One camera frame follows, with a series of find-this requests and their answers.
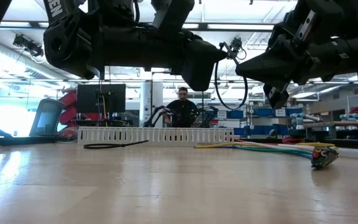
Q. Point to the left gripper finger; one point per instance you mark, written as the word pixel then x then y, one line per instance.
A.
pixel 204 53
pixel 197 76

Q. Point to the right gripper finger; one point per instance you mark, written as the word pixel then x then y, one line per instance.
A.
pixel 272 65
pixel 277 98

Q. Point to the black background robot arm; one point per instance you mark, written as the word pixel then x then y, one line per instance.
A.
pixel 158 109
pixel 208 113

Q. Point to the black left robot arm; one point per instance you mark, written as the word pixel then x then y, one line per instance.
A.
pixel 70 46

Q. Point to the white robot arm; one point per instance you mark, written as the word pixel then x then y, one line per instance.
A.
pixel 297 119

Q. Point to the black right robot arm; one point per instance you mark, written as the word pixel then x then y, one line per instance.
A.
pixel 353 53

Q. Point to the blue storage bin shelf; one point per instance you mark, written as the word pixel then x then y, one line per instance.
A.
pixel 261 112

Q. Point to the white LED light bar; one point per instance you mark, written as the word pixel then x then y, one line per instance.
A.
pixel 191 26
pixel 241 26

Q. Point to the person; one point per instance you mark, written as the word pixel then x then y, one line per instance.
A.
pixel 182 113

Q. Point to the black monitor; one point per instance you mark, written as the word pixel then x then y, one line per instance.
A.
pixel 89 98

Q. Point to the wooden workbench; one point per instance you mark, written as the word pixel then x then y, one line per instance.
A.
pixel 353 123

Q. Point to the blue white office chair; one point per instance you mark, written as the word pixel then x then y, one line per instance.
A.
pixel 47 118

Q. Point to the black overhead camera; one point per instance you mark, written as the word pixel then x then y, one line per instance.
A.
pixel 236 43

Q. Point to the black background rig frame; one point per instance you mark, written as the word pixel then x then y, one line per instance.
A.
pixel 151 93

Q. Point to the black ceiling camera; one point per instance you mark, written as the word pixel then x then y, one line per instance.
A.
pixel 28 46

